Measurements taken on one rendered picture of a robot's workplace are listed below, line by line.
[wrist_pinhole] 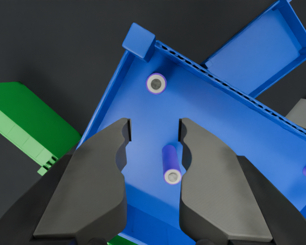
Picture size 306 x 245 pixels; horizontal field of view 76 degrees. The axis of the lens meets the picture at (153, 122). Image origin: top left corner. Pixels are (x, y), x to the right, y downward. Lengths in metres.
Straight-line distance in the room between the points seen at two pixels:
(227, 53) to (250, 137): 0.51
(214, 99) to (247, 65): 0.54
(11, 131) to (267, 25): 0.85
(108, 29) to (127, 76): 0.52
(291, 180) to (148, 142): 0.19
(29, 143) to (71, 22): 0.42
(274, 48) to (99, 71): 0.60
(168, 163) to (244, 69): 0.61
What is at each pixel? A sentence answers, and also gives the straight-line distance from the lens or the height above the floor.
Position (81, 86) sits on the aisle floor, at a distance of 0.77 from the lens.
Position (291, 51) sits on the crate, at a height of 0.00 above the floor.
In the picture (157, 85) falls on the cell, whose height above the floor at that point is 0.55.
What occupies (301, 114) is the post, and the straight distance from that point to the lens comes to 0.83.
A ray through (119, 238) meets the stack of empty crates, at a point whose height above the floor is 0.44.
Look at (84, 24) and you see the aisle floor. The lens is 0.77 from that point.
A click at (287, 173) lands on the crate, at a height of 0.48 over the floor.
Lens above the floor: 0.72
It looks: 75 degrees down
